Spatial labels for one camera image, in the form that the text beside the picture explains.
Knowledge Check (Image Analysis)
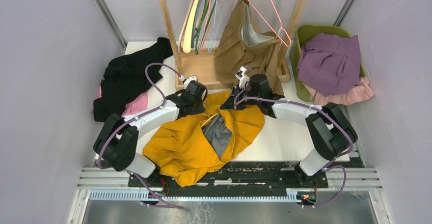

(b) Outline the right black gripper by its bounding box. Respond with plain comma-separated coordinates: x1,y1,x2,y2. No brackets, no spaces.
220,85,261,110

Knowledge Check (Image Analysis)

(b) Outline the yellow plastic hanger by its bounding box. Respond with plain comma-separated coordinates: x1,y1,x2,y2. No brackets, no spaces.
200,113,220,128

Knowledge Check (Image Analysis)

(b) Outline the yellow garment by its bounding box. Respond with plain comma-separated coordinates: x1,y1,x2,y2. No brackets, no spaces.
143,91,265,187

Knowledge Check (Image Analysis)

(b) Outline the tan pleated skirt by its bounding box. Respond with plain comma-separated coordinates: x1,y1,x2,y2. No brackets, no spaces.
214,0,284,95

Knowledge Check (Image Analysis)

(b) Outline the pink wire hanger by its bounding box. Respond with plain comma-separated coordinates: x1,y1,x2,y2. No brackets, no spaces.
195,0,212,54
246,0,292,47

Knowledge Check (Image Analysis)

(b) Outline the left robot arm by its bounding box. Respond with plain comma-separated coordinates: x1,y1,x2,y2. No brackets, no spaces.
93,80,207,187

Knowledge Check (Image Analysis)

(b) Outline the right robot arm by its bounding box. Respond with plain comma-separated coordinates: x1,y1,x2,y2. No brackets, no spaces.
221,74,358,187

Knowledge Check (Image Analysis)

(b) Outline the wooden hanger rack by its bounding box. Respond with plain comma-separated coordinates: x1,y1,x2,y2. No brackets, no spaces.
158,0,306,90

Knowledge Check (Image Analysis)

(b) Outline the beige wooden hanger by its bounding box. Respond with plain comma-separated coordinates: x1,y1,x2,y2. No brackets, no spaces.
178,0,200,53

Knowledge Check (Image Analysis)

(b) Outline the grey plastic hanger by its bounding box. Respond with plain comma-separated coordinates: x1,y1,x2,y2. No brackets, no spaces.
191,0,203,49

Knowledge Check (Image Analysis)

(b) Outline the green plastic hanger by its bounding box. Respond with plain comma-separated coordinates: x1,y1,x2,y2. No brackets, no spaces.
191,0,220,55

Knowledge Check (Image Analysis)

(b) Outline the black garment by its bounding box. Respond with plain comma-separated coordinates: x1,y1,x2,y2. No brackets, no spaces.
100,37,173,103

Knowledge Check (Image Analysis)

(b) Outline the green plastic bin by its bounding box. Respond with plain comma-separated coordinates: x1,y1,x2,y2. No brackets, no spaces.
289,24,365,102

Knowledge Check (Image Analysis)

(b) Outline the purple garment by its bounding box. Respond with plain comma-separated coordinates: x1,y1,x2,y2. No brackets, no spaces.
297,33,361,96

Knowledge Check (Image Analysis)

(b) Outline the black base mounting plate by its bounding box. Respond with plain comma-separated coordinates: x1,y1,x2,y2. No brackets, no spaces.
128,161,329,197

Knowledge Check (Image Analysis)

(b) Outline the light pink ruffled garment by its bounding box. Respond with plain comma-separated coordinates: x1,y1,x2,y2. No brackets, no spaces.
305,76,374,105

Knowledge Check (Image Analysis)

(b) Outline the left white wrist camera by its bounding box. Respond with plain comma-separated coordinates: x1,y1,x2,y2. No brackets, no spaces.
179,75,198,89

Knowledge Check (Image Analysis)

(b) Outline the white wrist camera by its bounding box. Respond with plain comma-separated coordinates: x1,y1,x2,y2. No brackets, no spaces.
235,66,252,88
179,75,198,89

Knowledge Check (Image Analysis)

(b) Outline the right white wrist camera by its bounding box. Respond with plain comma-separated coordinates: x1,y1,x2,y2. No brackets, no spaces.
235,66,252,88

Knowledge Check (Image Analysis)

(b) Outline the blue wire hanger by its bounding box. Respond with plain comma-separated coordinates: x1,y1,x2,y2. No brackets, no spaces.
207,0,219,53

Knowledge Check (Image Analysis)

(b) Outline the aluminium frame rail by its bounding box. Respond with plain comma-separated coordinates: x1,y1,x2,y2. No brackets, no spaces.
67,167,393,223

